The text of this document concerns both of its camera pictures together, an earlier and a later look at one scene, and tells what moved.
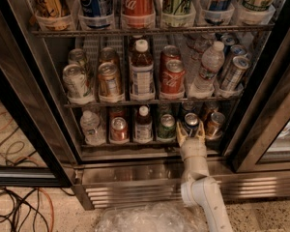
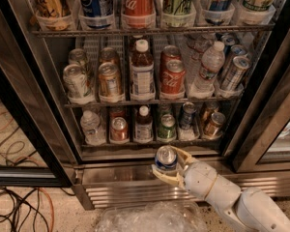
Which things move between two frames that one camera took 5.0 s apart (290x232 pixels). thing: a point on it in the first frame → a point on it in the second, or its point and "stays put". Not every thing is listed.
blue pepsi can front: [191, 121] → [166, 158]
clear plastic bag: [151, 217] stays put
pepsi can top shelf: [95, 3] stays put
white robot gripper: [192, 147] → [199, 178]
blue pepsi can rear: [188, 106] stays put
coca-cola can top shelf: [137, 10] stays put
